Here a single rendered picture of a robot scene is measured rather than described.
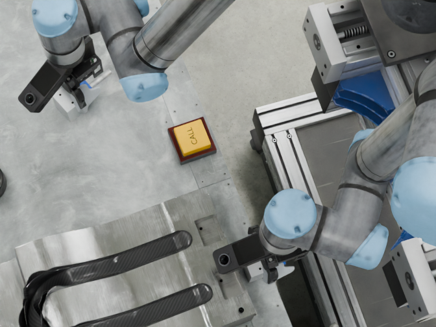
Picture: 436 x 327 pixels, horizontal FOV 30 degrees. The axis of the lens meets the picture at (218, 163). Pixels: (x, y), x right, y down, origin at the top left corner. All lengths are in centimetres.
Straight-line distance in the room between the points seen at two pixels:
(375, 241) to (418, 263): 22
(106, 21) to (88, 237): 41
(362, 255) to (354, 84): 50
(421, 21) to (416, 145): 67
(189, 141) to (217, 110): 94
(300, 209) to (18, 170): 68
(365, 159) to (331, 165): 109
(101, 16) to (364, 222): 55
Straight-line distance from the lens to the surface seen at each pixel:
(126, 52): 135
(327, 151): 236
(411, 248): 149
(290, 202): 125
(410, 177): 91
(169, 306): 153
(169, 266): 154
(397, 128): 114
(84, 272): 152
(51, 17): 138
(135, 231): 155
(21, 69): 179
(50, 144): 171
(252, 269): 157
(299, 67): 268
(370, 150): 123
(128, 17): 139
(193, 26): 126
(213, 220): 158
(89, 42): 153
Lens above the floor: 239
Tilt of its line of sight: 71 degrees down
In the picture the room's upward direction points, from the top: 9 degrees clockwise
